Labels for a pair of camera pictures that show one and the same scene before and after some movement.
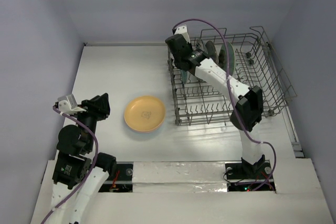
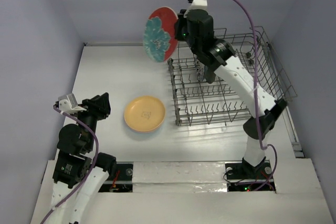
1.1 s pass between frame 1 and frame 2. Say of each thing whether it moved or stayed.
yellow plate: stayed
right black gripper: moved
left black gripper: stayed
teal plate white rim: moved
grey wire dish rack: stayed
